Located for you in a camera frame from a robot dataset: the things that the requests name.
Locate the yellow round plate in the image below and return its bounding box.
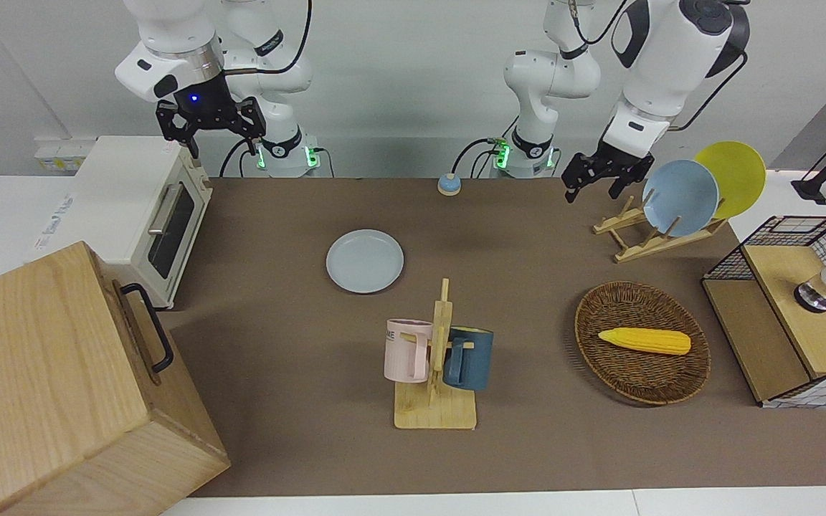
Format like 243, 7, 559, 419
693, 141, 767, 220

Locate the black metal box handle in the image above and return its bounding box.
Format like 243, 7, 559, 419
120, 283, 175, 375

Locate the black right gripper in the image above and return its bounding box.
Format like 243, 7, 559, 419
157, 72, 267, 161

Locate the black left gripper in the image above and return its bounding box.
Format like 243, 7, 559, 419
562, 138, 655, 204

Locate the dark blue mug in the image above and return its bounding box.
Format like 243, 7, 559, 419
443, 327, 494, 391

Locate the black cable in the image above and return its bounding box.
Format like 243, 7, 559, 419
668, 49, 749, 133
452, 136, 508, 178
223, 0, 313, 75
218, 138, 256, 178

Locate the white toaster oven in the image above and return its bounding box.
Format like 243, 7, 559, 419
26, 135, 214, 310

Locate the wooden mug stand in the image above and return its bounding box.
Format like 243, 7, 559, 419
394, 278, 478, 430

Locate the brown wicker basket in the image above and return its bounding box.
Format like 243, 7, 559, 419
574, 281, 712, 406

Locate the yellow corn cob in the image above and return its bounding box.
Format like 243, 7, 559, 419
598, 328, 692, 356

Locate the silver oven door handle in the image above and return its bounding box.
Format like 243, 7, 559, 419
148, 182, 186, 238

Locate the blue round plate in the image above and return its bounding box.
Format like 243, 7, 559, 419
642, 159, 721, 238

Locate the light wooden box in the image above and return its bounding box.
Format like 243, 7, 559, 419
0, 241, 232, 516

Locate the pink mug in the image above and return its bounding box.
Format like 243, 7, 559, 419
384, 319, 434, 384

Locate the wire and wood shelf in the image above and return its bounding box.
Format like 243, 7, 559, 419
701, 215, 826, 409

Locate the wooden plate rack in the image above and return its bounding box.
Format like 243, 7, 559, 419
593, 195, 729, 264

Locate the brown table mat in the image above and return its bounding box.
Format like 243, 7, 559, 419
162, 176, 826, 498

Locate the gray round plate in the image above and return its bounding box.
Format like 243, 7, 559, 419
326, 229, 405, 295

